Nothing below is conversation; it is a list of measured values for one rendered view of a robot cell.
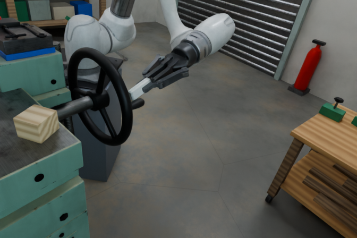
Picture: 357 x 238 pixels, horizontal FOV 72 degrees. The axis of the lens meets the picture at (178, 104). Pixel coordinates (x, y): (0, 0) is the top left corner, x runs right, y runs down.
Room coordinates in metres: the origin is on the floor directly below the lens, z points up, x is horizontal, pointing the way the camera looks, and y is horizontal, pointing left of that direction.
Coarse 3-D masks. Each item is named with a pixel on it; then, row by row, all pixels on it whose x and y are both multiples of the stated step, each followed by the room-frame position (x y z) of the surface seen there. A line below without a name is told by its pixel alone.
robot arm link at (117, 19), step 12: (120, 0) 1.17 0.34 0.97; (132, 0) 1.20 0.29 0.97; (108, 12) 1.20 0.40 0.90; (120, 12) 1.18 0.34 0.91; (108, 24) 1.17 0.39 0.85; (120, 24) 1.17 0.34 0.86; (132, 24) 1.23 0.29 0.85; (120, 36) 1.18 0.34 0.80; (132, 36) 1.27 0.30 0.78; (120, 48) 1.21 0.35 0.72
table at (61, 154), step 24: (0, 96) 0.40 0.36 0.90; (24, 96) 0.41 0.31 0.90; (48, 96) 0.47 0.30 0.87; (0, 120) 0.33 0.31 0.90; (0, 144) 0.27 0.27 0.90; (24, 144) 0.28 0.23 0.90; (48, 144) 0.29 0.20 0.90; (72, 144) 0.30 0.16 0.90; (0, 168) 0.23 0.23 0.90; (24, 168) 0.23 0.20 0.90; (48, 168) 0.26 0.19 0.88; (72, 168) 0.29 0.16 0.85; (0, 192) 0.20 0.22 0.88; (24, 192) 0.23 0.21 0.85
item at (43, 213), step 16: (48, 192) 0.27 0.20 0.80; (64, 192) 0.28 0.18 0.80; (80, 192) 0.30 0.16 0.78; (32, 208) 0.24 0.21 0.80; (48, 208) 0.25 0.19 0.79; (64, 208) 0.27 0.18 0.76; (80, 208) 0.29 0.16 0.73; (0, 224) 0.20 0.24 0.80; (16, 224) 0.21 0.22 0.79; (32, 224) 0.23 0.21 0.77; (48, 224) 0.24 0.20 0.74; (64, 224) 0.27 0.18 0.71
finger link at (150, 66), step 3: (159, 54) 0.71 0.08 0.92; (156, 57) 0.69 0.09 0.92; (153, 60) 0.68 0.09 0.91; (156, 60) 0.68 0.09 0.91; (150, 63) 0.67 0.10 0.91; (153, 63) 0.66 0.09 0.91; (156, 63) 0.67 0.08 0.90; (159, 63) 0.69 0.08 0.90; (147, 66) 0.65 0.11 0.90; (150, 66) 0.65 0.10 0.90; (153, 66) 0.66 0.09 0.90; (156, 66) 0.67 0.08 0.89; (147, 69) 0.64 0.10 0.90; (150, 69) 0.65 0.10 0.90; (153, 69) 0.66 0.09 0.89; (144, 72) 0.63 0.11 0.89; (147, 72) 0.63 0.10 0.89
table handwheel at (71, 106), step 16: (80, 48) 0.61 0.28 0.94; (112, 64) 0.54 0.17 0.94; (112, 80) 0.52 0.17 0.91; (80, 96) 0.65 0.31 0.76; (96, 96) 0.55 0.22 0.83; (128, 96) 0.51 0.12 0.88; (64, 112) 0.48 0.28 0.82; (80, 112) 0.52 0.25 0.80; (128, 112) 0.49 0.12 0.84; (96, 128) 0.59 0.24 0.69; (112, 128) 0.54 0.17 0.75; (128, 128) 0.49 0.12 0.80; (112, 144) 0.52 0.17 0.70
